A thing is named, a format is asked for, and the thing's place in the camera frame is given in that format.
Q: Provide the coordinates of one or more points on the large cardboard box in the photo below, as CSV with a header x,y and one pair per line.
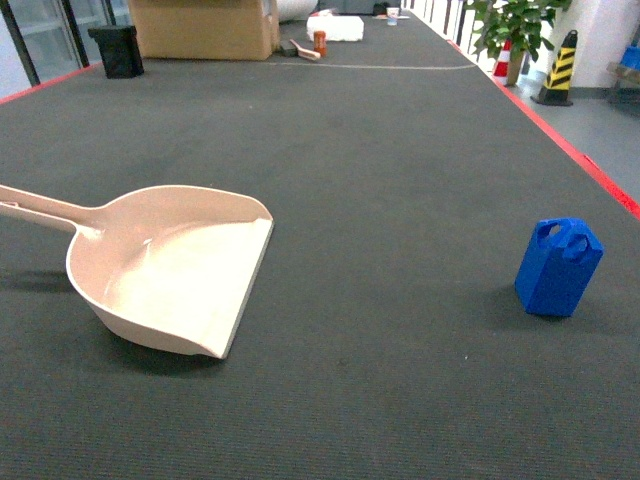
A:
x,y
206,30

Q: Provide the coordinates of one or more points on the black plastic bin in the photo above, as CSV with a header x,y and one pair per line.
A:
x,y
119,50

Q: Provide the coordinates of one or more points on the beige plastic dustpan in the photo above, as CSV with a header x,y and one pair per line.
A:
x,y
168,267

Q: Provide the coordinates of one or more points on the red white traffic cone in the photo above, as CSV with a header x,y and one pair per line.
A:
x,y
500,70

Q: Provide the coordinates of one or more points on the yellow black traffic cone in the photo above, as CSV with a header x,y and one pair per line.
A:
x,y
555,88

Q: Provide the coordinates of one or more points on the wooden hand brush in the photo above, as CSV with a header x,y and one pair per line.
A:
x,y
304,53

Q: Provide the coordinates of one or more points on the white paper cup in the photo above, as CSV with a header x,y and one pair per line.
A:
x,y
392,16

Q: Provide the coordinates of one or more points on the green potted plant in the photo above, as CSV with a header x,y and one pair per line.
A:
x,y
518,23

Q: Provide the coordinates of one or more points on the orange can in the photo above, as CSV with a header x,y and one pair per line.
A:
x,y
319,40

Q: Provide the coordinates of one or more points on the blue plastic part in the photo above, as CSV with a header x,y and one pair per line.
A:
x,y
558,264

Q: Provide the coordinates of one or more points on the white foam block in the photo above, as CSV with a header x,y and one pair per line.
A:
x,y
341,28

